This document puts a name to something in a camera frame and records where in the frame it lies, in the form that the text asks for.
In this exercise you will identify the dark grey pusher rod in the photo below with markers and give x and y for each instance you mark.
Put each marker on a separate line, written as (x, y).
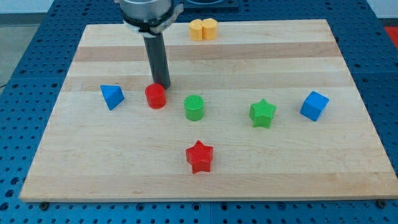
(157, 57)

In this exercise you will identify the red cylinder block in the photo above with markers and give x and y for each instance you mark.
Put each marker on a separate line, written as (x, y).
(155, 94)

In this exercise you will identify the red star block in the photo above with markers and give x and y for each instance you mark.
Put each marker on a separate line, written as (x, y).
(200, 156)

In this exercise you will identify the green star block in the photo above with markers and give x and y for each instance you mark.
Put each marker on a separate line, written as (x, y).
(262, 114)

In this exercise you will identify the yellow heart block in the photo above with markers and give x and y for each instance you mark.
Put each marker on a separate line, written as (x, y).
(206, 29)

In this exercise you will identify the blue triangular block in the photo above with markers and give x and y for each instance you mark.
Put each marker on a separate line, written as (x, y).
(112, 94)

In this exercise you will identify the green cylinder block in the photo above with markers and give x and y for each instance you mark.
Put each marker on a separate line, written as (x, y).
(194, 107)

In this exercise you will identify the wooden board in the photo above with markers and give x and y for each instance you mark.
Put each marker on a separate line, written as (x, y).
(133, 153)

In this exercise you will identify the blue cube block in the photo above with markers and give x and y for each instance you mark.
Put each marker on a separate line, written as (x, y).
(314, 105)

